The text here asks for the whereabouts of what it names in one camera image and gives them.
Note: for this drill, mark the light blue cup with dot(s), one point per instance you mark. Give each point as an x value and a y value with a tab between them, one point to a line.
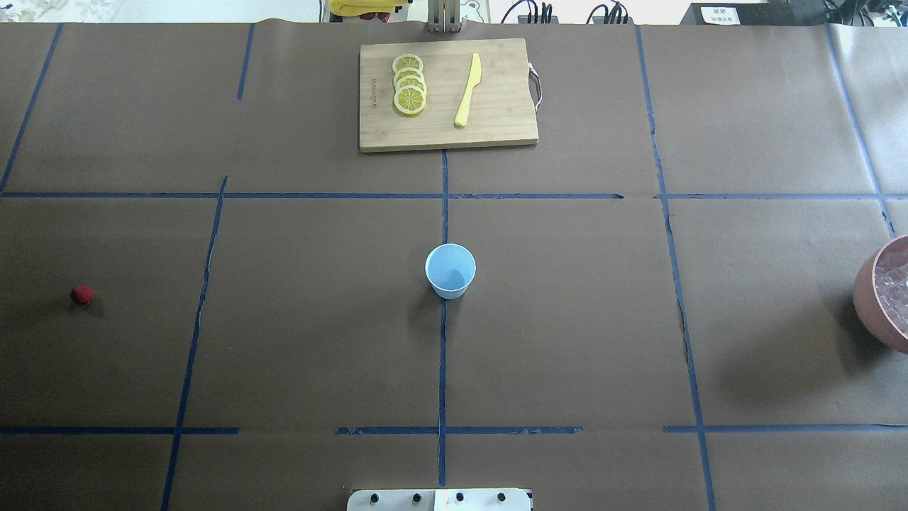
450	269

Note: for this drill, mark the pink bowl of ice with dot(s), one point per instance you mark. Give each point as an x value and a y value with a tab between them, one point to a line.
879	294

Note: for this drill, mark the yellow plastic knife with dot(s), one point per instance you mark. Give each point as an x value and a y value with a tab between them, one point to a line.
473	80

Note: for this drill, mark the bamboo cutting board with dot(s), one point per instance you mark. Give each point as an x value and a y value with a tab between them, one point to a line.
502	112

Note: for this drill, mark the lemon slice front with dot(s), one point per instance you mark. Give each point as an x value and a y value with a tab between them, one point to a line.
410	100

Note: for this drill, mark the lemon slice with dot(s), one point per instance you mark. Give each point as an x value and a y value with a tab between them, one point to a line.
404	61
408	72
411	81
410	100

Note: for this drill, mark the lemon slice back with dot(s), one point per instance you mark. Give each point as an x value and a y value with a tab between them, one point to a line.
404	61

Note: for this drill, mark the yellow cloth bag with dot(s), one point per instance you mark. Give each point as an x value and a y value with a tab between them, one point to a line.
348	9

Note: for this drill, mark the black box with label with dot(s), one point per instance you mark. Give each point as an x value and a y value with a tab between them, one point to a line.
763	13

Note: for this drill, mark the red strawberry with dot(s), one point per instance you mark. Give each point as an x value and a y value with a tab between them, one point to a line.
82	294

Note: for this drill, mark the aluminium frame post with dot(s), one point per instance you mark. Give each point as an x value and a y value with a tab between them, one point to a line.
444	16

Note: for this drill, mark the white mount base plate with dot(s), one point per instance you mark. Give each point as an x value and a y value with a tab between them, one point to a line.
441	499

